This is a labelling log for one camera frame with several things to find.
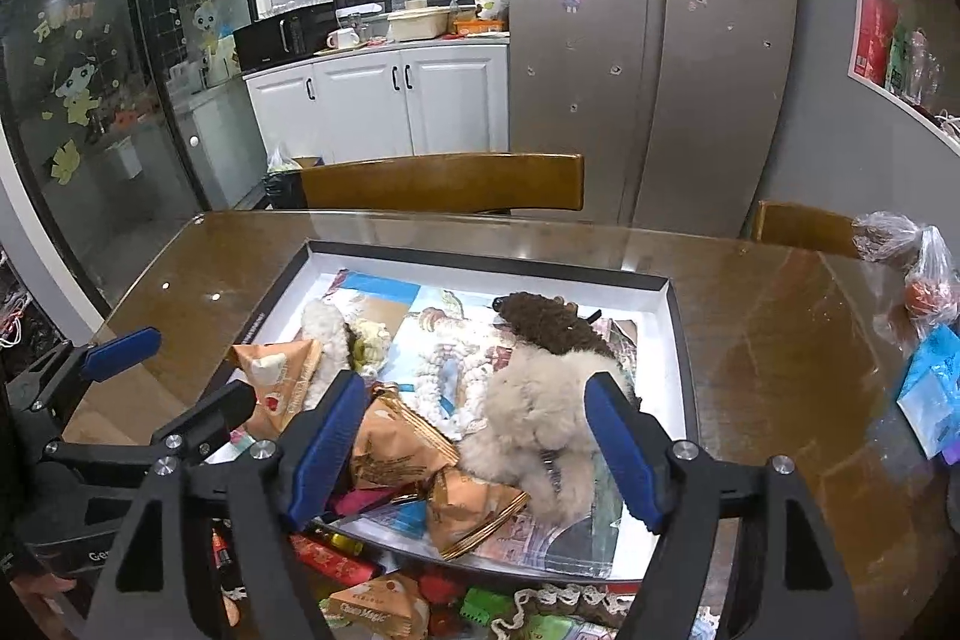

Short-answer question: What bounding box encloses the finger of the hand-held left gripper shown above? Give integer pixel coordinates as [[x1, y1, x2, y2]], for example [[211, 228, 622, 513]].
[[15, 326, 164, 417], [43, 380, 261, 467]]

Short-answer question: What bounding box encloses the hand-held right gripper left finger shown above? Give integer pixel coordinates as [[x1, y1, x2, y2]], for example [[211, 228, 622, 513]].
[[94, 370, 370, 640]]

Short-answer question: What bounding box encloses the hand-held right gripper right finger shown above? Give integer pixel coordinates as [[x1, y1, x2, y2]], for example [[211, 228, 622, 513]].
[[585, 374, 863, 640]]

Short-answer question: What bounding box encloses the orange snack packet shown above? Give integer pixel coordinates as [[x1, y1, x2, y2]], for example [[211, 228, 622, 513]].
[[427, 467, 530, 560], [229, 340, 323, 438], [351, 389, 460, 489], [328, 572, 430, 640]]

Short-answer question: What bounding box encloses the black shallow box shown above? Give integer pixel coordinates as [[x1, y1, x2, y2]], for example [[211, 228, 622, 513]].
[[212, 239, 702, 596]]

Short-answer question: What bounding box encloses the brown wooden desktop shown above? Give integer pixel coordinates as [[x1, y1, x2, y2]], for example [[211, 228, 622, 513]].
[[60, 209, 960, 640]]

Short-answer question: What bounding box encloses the person's left hand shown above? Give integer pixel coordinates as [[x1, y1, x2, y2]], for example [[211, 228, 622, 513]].
[[0, 572, 80, 640]]

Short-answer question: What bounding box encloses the beige fluffy scrunchie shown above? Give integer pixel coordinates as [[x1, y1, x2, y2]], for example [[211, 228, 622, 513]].
[[457, 344, 638, 525]]

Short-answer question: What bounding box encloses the red bar packet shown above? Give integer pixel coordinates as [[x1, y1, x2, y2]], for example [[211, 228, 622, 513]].
[[289, 535, 383, 586]]

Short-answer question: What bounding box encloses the yellow green small toy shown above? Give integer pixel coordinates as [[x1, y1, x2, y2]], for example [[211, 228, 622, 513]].
[[349, 319, 392, 375]]

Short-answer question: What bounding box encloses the white fluffy scrunchie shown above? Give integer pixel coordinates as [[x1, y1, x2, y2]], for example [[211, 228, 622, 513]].
[[300, 299, 353, 401]]

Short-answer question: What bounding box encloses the brown fuzzy scrunchie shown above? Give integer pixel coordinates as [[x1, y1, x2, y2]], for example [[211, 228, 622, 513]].
[[495, 293, 612, 356]]

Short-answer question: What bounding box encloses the beige crochet scrunchie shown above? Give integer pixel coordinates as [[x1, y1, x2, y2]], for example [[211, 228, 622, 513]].
[[491, 584, 638, 633]]

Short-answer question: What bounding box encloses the white knitted scrunchie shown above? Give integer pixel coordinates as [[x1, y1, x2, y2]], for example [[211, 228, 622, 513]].
[[412, 340, 511, 438]]

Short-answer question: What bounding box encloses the black trash bag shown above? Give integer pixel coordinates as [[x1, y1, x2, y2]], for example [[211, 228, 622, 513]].
[[262, 145, 325, 210]]

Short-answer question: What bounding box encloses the glass sliding door with stickers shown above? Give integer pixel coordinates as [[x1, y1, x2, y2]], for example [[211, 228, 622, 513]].
[[0, 0, 265, 304]]

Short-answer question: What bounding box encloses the wooden chair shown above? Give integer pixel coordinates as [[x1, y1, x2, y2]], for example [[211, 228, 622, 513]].
[[752, 199, 863, 259], [298, 152, 584, 214]]

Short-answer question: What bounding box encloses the blue tissue packet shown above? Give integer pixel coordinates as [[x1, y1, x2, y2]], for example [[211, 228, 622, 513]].
[[896, 325, 960, 461]]

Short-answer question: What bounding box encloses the clear plastic bag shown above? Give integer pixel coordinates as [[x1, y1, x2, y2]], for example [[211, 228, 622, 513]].
[[853, 211, 960, 348]]

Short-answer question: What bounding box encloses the black microwave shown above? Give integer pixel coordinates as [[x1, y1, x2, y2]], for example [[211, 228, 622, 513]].
[[232, 2, 338, 73]]

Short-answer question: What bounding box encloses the white kitchen cabinet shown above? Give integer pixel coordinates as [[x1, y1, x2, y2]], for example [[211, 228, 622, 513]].
[[241, 44, 511, 163]]

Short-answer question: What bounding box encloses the silver refrigerator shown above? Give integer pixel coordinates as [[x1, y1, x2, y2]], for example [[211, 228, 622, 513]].
[[501, 0, 800, 232]]

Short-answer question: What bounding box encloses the cream plastic basin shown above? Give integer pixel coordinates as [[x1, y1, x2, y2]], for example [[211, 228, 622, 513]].
[[386, 8, 451, 43]]

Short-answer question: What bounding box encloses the green shelf packet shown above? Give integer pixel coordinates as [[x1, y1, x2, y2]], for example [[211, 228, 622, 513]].
[[885, 21, 912, 94]]

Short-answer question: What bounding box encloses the red gift box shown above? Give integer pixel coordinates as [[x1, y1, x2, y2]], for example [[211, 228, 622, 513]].
[[855, 0, 899, 86]]

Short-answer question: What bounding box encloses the white wall shelf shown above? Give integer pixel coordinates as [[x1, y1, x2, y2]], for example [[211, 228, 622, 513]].
[[847, 0, 960, 148]]

